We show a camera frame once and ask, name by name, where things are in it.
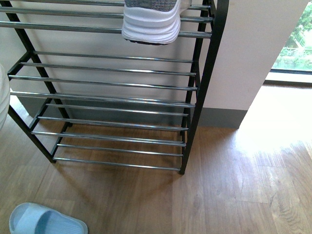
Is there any grey knit sneaker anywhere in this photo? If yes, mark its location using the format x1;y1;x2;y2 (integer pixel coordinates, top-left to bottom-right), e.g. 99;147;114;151
121;0;192;45

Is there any light blue slipper far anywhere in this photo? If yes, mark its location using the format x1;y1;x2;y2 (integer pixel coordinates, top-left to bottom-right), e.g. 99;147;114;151
9;202;88;234

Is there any black metal shoe rack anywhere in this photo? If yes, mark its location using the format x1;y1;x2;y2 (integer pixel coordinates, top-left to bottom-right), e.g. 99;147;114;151
0;0;230;174

